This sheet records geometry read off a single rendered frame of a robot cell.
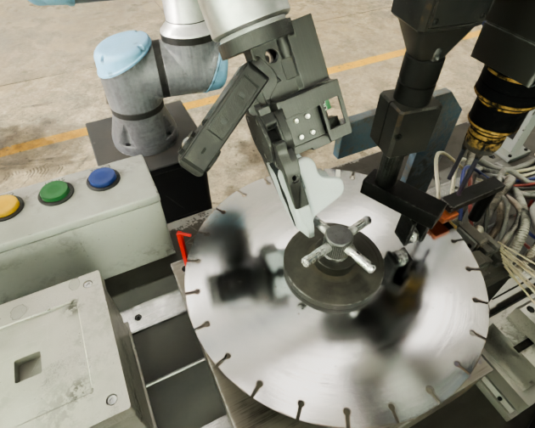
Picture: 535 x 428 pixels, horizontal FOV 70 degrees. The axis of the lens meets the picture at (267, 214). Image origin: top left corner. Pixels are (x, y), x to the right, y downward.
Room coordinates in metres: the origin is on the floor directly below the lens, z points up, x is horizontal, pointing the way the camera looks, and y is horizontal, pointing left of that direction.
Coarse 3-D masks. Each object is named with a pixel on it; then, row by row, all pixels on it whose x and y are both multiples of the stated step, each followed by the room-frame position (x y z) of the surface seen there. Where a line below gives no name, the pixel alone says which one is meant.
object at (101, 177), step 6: (102, 168) 0.46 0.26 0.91; (108, 168) 0.46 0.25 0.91; (90, 174) 0.44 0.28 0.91; (96, 174) 0.44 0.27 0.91; (102, 174) 0.44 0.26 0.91; (108, 174) 0.44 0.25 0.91; (114, 174) 0.44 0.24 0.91; (90, 180) 0.43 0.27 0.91; (96, 180) 0.43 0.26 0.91; (102, 180) 0.43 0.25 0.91; (108, 180) 0.43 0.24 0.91; (114, 180) 0.44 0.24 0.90; (96, 186) 0.42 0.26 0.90; (102, 186) 0.42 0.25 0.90
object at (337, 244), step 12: (324, 228) 0.26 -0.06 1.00; (336, 228) 0.26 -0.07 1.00; (348, 228) 0.26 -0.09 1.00; (360, 228) 0.26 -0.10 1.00; (324, 240) 0.25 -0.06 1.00; (336, 240) 0.24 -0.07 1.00; (348, 240) 0.24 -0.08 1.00; (312, 252) 0.23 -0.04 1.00; (324, 252) 0.23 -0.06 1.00; (336, 252) 0.23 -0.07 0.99; (348, 252) 0.23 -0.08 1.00; (360, 264) 0.22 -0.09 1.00; (372, 264) 0.21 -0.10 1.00
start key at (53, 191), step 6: (48, 186) 0.42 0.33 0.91; (54, 186) 0.42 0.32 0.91; (60, 186) 0.42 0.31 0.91; (66, 186) 0.42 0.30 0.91; (42, 192) 0.40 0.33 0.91; (48, 192) 0.40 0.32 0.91; (54, 192) 0.40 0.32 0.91; (60, 192) 0.40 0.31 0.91; (66, 192) 0.41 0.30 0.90; (42, 198) 0.39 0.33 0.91; (48, 198) 0.39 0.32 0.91; (54, 198) 0.39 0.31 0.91; (60, 198) 0.40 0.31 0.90
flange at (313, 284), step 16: (336, 224) 0.30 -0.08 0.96; (304, 240) 0.27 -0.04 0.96; (320, 240) 0.26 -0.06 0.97; (368, 240) 0.28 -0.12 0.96; (288, 256) 0.25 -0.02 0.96; (304, 256) 0.25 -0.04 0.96; (368, 256) 0.25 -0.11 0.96; (288, 272) 0.23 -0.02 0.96; (304, 272) 0.23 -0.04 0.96; (320, 272) 0.23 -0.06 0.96; (336, 272) 0.22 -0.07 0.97; (352, 272) 0.23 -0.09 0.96; (384, 272) 0.23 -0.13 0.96; (304, 288) 0.21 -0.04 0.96; (320, 288) 0.21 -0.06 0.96; (336, 288) 0.21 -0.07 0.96; (352, 288) 0.21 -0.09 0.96; (368, 288) 0.21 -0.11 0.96; (320, 304) 0.20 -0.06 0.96; (336, 304) 0.19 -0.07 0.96; (352, 304) 0.19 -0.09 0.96
